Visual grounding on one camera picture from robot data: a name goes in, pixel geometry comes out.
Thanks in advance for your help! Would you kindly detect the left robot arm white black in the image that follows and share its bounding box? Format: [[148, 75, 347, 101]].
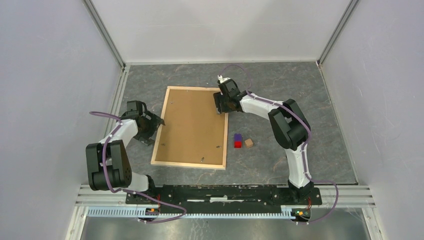
[[85, 100, 165, 204]]

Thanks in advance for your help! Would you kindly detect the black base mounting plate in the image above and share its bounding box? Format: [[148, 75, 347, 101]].
[[147, 184, 323, 214]]

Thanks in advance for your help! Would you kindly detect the red and purple block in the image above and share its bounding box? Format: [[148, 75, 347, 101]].
[[233, 133, 243, 149]]

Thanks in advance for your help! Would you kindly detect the small wooden cube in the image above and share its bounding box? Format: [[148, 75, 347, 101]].
[[244, 138, 254, 148]]

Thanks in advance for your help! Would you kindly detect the brown cardboard backing board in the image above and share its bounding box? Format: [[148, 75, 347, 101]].
[[153, 88, 227, 166]]

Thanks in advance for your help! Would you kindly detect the light wooden picture frame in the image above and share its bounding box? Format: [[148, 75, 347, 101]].
[[150, 86, 229, 170]]

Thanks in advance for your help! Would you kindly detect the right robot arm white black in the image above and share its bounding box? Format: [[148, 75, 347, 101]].
[[213, 75, 314, 204]]

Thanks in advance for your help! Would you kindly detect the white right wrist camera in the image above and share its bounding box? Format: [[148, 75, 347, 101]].
[[217, 75, 231, 85]]

